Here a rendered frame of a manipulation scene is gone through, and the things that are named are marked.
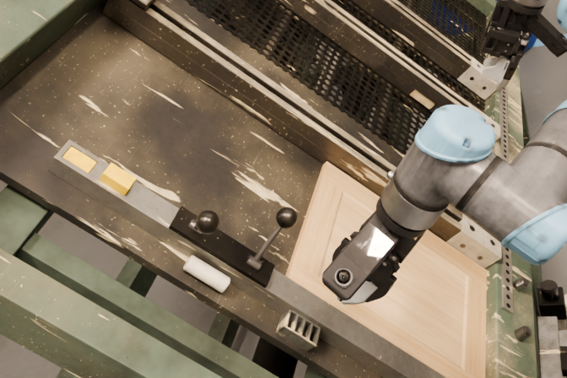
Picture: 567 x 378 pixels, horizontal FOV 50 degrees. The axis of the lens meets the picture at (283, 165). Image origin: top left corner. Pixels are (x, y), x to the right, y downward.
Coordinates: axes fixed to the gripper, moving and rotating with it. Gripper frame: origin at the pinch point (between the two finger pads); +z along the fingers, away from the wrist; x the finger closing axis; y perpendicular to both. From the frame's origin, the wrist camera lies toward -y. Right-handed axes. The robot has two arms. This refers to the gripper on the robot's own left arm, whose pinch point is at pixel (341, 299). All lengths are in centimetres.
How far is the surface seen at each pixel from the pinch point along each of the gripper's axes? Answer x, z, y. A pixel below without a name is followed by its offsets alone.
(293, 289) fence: 8.8, 18.4, 8.8
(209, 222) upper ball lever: 22.8, 1.7, -3.7
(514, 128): -3, 34, 125
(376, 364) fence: -10.9, 24.9, 13.0
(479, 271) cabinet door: -18, 33, 59
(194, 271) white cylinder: 22.6, 15.6, -3.6
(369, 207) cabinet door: 10, 24, 44
